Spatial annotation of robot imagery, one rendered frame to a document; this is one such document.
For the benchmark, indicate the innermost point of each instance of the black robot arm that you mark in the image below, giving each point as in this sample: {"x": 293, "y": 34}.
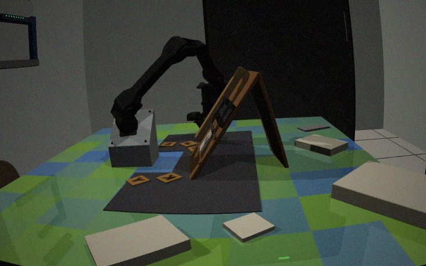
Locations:
{"x": 127, "y": 104}

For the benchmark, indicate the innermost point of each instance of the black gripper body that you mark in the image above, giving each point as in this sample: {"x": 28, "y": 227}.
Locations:
{"x": 207, "y": 106}

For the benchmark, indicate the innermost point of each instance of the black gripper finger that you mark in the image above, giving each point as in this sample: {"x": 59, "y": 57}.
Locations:
{"x": 199, "y": 123}

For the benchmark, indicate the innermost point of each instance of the white paper ticket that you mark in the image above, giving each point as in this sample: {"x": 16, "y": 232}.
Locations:
{"x": 204, "y": 143}

